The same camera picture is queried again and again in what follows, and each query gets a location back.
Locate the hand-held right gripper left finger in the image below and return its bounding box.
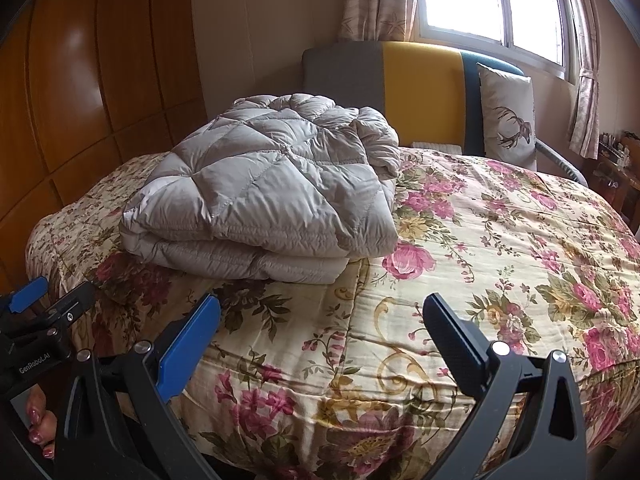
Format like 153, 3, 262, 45
54, 294, 222, 480

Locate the floral bedspread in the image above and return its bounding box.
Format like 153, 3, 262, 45
27, 147, 640, 480

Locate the white quilted duvet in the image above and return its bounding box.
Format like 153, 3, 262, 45
119, 92, 401, 286

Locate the patterned beige curtain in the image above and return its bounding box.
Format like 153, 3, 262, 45
337, 0, 418, 43
567, 0, 601, 158

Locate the white deer print pillow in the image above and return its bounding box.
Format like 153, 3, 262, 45
477, 62, 538, 171

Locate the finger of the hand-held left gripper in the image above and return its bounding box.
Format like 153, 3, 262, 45
46, 281, 96, 327
0, 276, 50, 319

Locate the grey bed rail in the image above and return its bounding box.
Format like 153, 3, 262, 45
535, 140, 589, 187

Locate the window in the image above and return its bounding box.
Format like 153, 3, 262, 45
417, 0, 581, 81

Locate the grey yellow blue headboard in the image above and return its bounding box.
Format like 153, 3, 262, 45
301, 40, 538, 171

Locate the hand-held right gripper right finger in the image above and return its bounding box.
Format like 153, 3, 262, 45
422, 294, 587, 480

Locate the cluttered wooden desk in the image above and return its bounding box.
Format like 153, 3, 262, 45
590, 130, 640, 233

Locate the white ribbed cloth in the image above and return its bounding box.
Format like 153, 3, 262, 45
412, 140, 464, 154

